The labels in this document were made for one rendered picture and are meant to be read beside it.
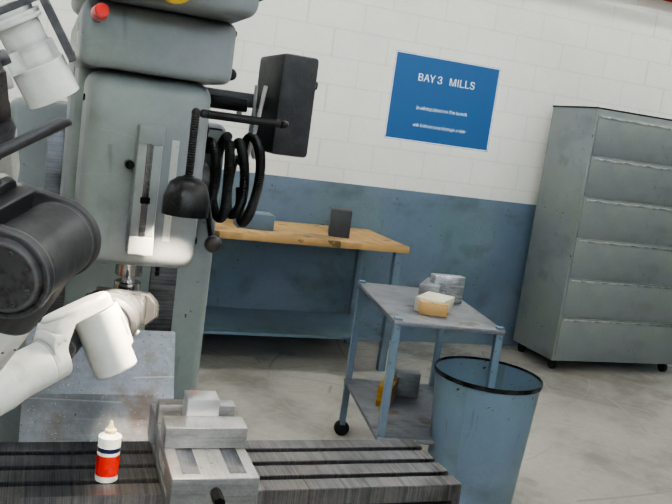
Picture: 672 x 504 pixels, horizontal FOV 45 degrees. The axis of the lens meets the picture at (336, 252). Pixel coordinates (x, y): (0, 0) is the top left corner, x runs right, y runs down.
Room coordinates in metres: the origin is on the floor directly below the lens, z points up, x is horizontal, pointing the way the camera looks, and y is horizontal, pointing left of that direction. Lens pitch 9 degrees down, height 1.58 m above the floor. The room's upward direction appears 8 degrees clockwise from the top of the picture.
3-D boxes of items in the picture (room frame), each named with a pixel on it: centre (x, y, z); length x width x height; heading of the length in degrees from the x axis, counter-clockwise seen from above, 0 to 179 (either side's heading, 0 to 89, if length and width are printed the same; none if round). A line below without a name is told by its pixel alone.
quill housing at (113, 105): (1.41, 0.36, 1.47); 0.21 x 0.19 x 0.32; 111
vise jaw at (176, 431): (1.41, 0.20, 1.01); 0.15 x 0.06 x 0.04; 110
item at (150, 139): (1.30, 0.32, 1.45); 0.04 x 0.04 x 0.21; 21
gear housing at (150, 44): (1.45, 0.38, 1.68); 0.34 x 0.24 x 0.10; 21
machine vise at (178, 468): (1.44, 0.20, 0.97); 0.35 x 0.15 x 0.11; 20
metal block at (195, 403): (1.46, 0.21, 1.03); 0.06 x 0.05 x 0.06; 110
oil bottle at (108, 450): (1.36, 0.35, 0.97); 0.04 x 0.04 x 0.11
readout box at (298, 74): (1.81, 0.16, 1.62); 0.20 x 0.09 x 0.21; 21
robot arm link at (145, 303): (1.32, 0.35, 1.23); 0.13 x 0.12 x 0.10; 97
